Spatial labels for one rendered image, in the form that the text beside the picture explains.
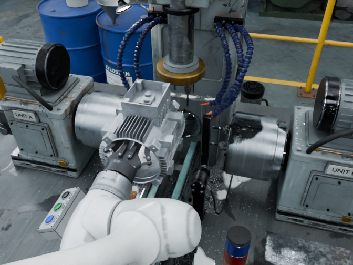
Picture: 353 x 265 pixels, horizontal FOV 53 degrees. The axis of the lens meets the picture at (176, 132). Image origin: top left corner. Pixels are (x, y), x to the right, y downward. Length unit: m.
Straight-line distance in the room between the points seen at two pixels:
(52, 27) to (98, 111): 1.89
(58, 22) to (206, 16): 1.96
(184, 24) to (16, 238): 1.01
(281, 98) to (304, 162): 2.40
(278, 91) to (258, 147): 2.46
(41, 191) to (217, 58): 0.94
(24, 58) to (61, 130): 0.30
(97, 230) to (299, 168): 0.78
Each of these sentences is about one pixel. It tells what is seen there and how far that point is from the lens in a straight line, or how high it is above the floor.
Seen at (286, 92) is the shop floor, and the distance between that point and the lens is 3.72.
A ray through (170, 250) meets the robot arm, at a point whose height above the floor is 1.41.
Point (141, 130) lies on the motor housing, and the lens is 0.89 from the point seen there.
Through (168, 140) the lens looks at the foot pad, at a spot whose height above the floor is 1.37.
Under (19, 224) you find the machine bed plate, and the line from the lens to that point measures 1.56.
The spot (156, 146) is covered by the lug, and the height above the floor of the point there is 1.38.
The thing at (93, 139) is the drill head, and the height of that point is 1.04.
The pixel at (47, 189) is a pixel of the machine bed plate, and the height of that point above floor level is 0.80.
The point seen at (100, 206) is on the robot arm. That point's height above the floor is 1.40.
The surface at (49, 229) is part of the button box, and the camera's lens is 1.15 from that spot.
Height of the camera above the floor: 1.96
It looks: 40 degrees down
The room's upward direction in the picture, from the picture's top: 1 degrees counter-clockwise
